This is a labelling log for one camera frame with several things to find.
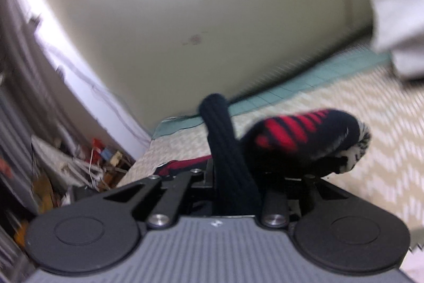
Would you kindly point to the beige zigzag blanket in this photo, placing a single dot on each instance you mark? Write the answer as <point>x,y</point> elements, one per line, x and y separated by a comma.
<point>381,137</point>

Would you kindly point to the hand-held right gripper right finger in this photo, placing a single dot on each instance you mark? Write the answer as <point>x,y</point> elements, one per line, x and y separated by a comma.
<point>275,206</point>

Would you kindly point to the teal grid sheet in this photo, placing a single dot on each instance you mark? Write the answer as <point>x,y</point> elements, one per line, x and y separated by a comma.
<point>298,84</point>

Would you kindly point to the navy red white patterned sock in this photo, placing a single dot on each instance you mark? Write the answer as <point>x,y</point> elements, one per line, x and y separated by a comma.
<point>185,167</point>
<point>298,150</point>

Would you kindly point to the white garment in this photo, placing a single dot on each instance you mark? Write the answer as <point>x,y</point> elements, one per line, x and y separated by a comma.
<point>397,11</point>

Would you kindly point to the pile of mixed clutter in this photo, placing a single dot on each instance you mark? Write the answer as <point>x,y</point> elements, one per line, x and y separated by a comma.
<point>82,160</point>

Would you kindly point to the black ribbed sock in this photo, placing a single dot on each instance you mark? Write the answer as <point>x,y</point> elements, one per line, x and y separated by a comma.
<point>228,163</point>

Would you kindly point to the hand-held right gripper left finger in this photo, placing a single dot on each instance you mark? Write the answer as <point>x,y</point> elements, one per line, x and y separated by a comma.
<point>172,200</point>

